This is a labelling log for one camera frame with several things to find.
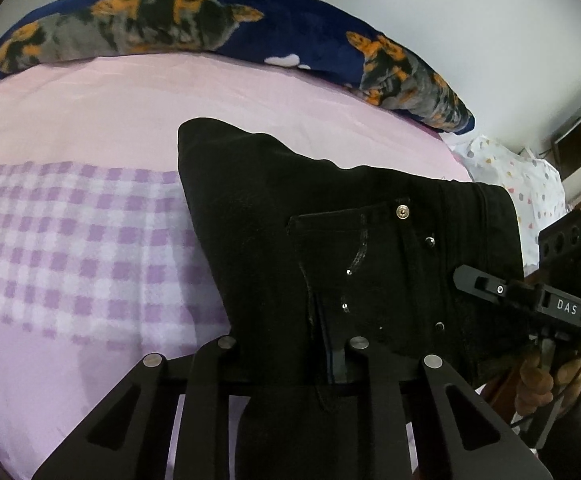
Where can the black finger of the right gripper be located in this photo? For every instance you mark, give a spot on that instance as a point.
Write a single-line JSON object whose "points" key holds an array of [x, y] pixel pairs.
{"points": [[483, 286]]}

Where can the black pants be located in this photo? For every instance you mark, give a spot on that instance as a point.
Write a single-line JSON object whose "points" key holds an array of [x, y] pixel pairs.
{"points": [[293, 243]]}

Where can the person's right hand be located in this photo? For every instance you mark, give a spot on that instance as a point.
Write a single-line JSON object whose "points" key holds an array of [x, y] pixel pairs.
{"points": [[535, 387]]}

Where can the white pillow with coloured dots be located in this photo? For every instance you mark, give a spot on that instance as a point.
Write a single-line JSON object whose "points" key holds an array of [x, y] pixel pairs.
{"points": [[533, 183]]}

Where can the person's right dark sleeve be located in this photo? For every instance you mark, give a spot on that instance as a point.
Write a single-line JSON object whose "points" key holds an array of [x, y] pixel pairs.
{"points": [[562, 451]]}

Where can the navy blue dog-print blanket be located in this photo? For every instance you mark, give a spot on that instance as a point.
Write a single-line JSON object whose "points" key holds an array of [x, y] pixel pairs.
{"points": [[309, 35]]}

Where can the pink and purple bedsheet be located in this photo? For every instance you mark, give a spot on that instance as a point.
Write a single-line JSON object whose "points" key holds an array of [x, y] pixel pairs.
{"points": [[99, 263]]}

